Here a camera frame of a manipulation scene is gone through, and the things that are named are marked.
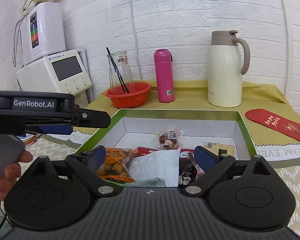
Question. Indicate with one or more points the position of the orange snack packet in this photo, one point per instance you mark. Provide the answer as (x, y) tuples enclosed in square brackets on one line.
[(112, 165)]

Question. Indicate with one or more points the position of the red envelope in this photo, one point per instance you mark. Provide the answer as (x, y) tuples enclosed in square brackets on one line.
[(272, 122)]

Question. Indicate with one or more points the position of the black straw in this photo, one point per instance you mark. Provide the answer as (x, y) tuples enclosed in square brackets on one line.
[(115, 66)]

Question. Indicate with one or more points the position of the red snack packet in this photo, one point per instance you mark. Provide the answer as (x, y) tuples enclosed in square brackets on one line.
[(145, 151)]

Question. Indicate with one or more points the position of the brown date snack packet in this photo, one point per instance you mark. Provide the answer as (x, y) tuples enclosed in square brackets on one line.
[(167, 138)]

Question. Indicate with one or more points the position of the pink thermos bottle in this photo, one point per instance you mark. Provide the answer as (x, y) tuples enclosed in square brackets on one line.
[(163, 80)]

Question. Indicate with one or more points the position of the yellow snack packet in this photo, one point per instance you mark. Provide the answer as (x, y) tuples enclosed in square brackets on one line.
[(222, 148)]

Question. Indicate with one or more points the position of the glass carafe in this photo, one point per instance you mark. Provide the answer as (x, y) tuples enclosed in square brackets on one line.
[(126, 72)]

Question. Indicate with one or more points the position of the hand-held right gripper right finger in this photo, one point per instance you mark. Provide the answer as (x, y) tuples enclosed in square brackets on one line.
[(205, 158)]

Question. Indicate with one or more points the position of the white water purifier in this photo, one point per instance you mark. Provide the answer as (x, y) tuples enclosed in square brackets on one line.
[(47, 30)]

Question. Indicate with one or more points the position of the black snack packet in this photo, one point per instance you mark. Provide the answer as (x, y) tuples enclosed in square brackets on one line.
[(186, 177)]

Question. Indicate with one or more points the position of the red plastic basket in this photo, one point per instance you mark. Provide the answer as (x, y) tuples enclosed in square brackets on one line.
[(130, 100)]

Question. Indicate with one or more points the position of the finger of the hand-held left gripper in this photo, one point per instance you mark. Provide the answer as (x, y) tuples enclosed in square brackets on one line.
[(92, 120)]

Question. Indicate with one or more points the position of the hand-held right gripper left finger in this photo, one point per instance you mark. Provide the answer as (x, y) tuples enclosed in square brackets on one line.
[(96, 157)]

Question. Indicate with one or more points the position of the white appliance with screen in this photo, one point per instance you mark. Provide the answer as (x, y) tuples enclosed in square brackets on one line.
[(40, 77)]

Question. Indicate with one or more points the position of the person's left hand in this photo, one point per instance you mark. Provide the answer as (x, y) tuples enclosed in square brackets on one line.
[(11, 172)]

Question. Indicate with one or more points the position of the patterned table mat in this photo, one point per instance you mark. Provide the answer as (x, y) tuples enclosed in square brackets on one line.
[(290, 180)]

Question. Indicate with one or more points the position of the green cardboard box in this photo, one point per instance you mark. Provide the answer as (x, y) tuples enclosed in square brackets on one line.
[(180, 126)]

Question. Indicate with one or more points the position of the white snack packet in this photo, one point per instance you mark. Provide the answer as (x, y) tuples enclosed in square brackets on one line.
[(155, 167)]

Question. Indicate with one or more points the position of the cream thermos jug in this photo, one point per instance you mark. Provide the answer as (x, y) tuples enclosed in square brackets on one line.
[(223, 80)]

